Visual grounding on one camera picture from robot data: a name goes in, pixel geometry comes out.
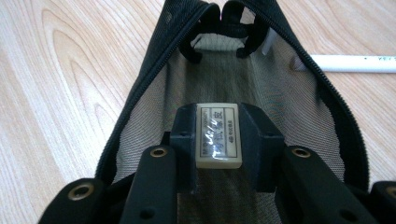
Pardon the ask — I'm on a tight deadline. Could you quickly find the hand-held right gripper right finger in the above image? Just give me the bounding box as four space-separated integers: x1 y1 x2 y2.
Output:
240 102 379 224

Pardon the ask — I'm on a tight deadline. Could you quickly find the small beige eraser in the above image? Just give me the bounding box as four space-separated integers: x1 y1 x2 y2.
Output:
194 103 244 170

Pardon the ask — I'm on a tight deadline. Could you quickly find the white pen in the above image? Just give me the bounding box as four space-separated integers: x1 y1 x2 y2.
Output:
292 53 396 75

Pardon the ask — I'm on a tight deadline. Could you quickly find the black mesh pencil case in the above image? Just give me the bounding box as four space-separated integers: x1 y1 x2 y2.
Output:
94 0 371 224

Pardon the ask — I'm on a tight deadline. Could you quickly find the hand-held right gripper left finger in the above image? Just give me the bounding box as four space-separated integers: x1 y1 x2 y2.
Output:
120 103 199 224

